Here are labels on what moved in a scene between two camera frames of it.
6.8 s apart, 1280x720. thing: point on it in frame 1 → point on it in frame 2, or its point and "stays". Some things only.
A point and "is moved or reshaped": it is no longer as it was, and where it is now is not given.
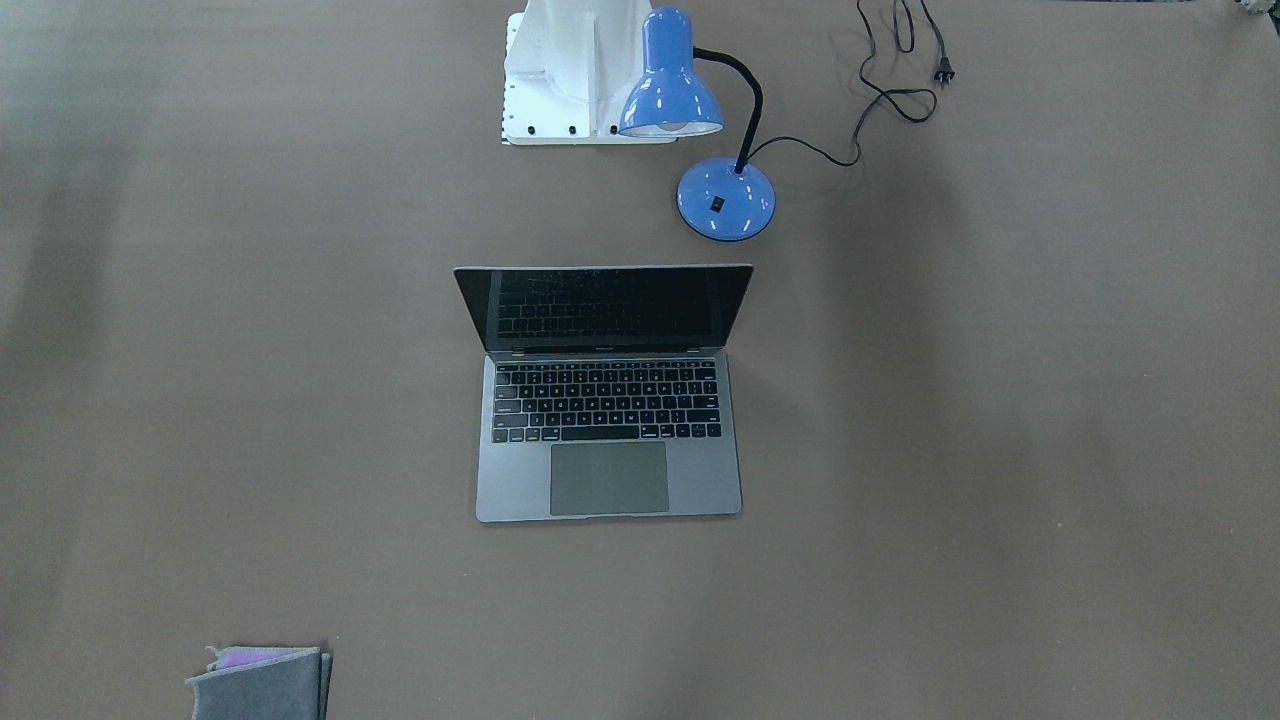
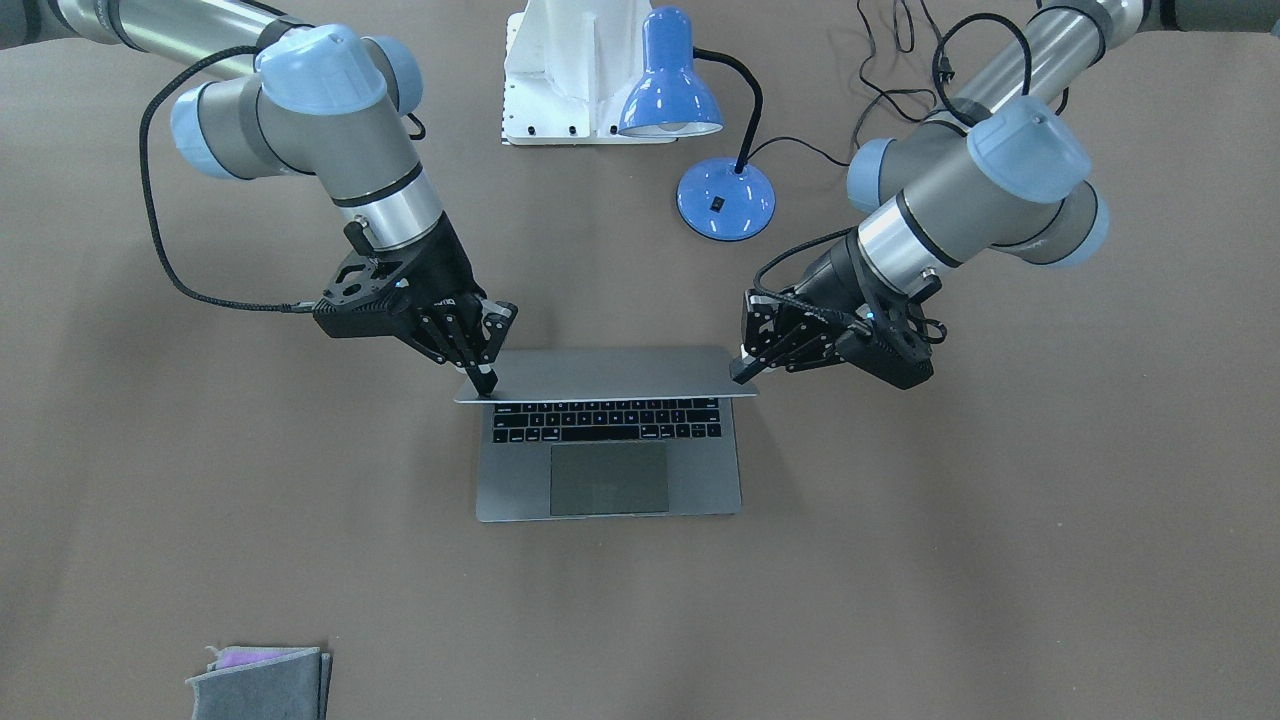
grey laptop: x=605 y=391 is moved or reshaped
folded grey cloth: x=264 y=683 stays
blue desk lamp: x=722 y=199 stays
